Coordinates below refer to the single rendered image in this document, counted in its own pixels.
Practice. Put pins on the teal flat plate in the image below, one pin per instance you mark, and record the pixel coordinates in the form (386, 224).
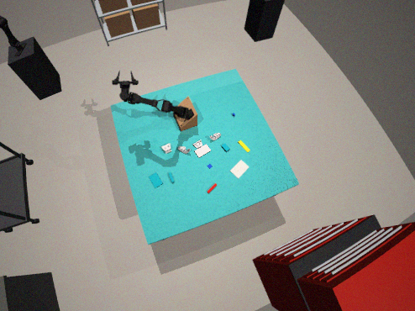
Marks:
(155, 180)

